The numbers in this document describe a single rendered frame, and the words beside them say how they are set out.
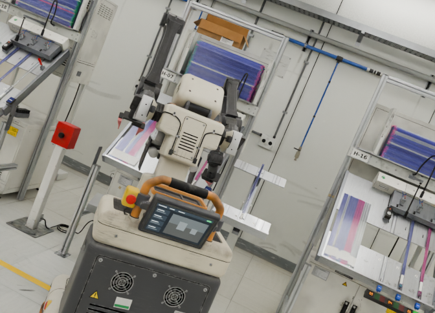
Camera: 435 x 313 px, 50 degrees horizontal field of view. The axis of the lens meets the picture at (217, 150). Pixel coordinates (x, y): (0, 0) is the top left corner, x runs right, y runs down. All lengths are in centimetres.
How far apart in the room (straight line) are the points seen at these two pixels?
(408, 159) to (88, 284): 219
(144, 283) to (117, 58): 365
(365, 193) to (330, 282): 62
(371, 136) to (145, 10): 283
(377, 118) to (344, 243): 97
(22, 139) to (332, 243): 229
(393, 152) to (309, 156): 160
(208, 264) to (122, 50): 366
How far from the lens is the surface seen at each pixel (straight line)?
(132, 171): 297
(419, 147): 327
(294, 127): 471
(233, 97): 245
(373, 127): 341
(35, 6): 392
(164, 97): 341
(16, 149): 373
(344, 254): 289
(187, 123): 203
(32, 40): 374
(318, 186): 473
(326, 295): 323
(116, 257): 179
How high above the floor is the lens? 134
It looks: 6 degrees down
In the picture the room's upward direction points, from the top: 23 degrees clockwise
